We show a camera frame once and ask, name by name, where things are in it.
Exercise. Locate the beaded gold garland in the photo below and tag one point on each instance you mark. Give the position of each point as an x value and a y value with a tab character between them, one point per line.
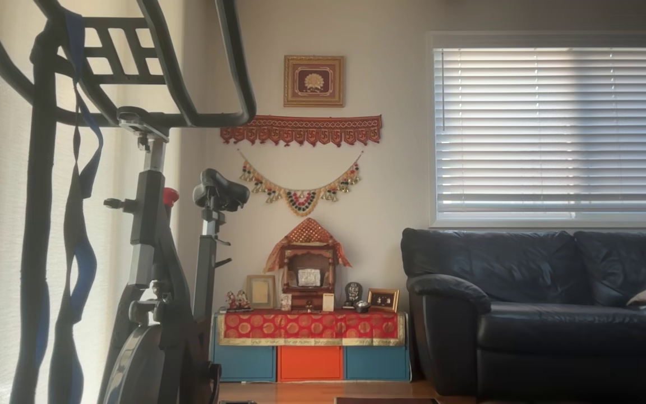
300	202

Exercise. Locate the wooden shrine with canopy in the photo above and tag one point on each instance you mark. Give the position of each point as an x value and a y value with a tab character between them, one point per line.
307	258

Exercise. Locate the dark idol statue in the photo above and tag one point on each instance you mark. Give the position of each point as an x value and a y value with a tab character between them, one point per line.
353	293

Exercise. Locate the small white card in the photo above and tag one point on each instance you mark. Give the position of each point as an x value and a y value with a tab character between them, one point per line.
328	302

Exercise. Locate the small black bowl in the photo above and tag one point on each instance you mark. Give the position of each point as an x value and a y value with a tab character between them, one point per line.
362	307

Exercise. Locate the red and gold cloth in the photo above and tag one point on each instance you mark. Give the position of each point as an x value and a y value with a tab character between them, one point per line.
309	326

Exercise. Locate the pair of small figurines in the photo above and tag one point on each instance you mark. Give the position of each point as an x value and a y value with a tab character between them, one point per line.
238	301

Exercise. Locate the blue storage bin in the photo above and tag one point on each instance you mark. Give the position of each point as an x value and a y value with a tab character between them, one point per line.
377	363

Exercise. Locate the black exercise bike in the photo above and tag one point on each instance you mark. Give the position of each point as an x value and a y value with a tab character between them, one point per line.
149	224

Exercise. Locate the dark rug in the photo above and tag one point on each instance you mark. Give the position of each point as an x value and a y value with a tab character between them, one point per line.
384	400

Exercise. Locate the black leather sofa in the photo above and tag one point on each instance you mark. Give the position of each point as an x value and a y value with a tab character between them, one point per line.
525	269

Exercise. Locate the white window blinds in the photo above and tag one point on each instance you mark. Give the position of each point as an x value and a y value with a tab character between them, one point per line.
553	140

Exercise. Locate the red embroidered wall hanging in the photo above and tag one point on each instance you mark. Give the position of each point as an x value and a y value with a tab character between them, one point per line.
300	130

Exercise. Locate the pale picture frame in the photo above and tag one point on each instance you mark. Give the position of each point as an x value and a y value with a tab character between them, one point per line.
260	292

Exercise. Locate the small gold picture frame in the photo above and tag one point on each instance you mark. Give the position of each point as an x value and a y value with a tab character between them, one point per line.
383	300

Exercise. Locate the gold framed wall picture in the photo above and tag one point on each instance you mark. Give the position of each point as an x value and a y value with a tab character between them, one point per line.
314	81

